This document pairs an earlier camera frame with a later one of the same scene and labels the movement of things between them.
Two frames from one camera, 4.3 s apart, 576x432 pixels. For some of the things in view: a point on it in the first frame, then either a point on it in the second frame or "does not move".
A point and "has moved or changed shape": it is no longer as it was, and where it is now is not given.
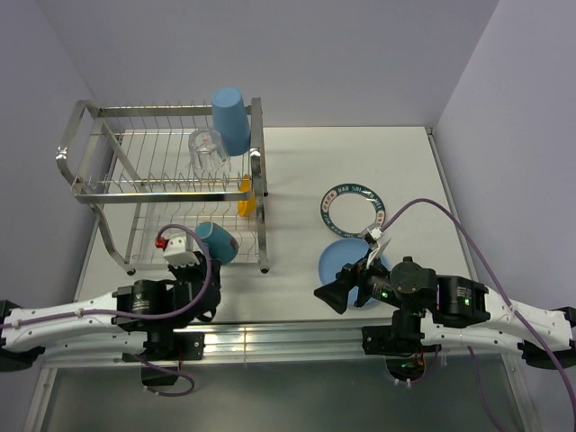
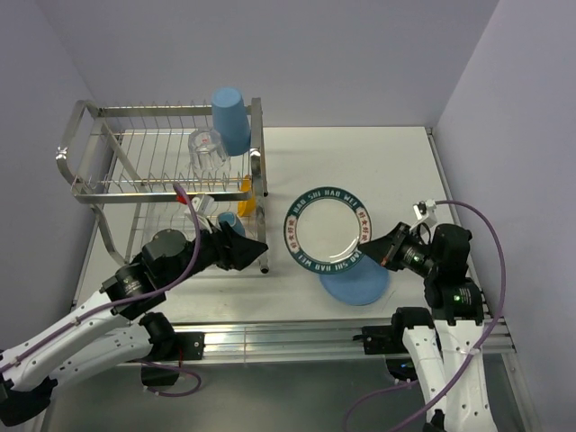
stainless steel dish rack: [161, 189] does not move
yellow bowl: [247, 208] does not move
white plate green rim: [352, 188] → [324, 229]
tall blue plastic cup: [232, 121] does not move
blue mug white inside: [220, 243] has moved or changed shape
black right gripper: [334, 293] → [384, 249]
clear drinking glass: [207, 149] does not move
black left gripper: [176, 271] → [233, 250]
